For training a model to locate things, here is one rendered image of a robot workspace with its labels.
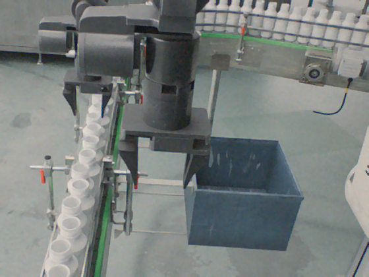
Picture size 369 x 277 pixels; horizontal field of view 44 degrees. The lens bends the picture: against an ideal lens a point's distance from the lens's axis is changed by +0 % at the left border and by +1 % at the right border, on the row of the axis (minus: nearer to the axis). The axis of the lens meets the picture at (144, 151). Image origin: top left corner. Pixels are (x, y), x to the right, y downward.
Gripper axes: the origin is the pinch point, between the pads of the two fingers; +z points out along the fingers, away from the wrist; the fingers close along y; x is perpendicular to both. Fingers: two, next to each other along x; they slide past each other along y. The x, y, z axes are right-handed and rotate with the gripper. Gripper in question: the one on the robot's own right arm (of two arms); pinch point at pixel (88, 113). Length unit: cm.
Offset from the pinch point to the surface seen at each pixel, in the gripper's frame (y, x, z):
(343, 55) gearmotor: -102, -108, 21
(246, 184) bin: -52, -41, 49
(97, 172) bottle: -2.7, 7.0, 11.8
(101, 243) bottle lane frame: -4.8, 17.2, 24.3
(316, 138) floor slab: -145, -206, 124
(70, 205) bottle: 0.9, 21.8, 9.6
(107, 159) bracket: -4.4, 1.0, 12.2
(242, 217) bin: -44, -11, 38
